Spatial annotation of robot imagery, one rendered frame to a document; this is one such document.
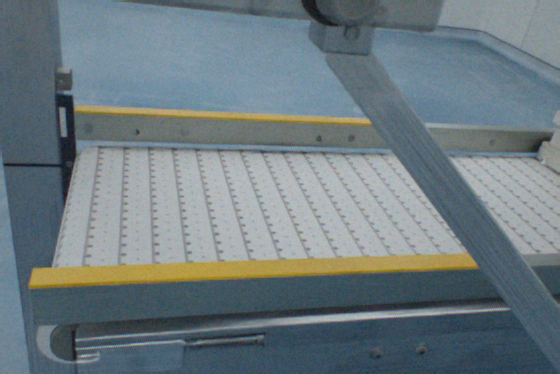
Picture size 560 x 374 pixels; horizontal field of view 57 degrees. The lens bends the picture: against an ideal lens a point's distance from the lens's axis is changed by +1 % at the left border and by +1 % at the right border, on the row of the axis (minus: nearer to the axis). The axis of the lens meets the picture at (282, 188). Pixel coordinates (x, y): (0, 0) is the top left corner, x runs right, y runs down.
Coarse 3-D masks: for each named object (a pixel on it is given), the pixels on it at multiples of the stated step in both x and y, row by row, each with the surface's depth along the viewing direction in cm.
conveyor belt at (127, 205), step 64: (128, 192) 48; (192, 192) 50; (256, 192) 51; (320, 192) 53; (384, 192) 55; (512, 192) 60; (64, 256) 40; (128, 256) 40; (192, 256) 41; (256, 256) 42; (320, 256) 44
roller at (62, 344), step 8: (56, 328) 35; (64, 328) 34; (72, 328) 34; (56, 336) 34; (64, 336) 35; (72, 336) 35; (56, 344) 35; (64, 344) 35; (72, 344) 35; (56, 352) 35; (64, 352) 35; (72, 352) 35; (72, 360) 36
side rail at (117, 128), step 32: (96, 128) 55; (128, 128) 55; (160, 128) 56; (192, 128) 57; (224, 128) 58; (256, 128) 59; (288, 128) 60; (320, 128) 61; (352, 128) 62; (448, 128) 65; (480, 128) 67; (512, 128) 69; (544, 128) 70
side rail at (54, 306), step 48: (48, 288) 31; (96, 288) 32; (144, 288) 33; (192, 288) 34; (240, 288) 35; (288, 288) 36; (336, 288) 37; (384, 288) 38; (432, 288) 39; (480, 288) 40
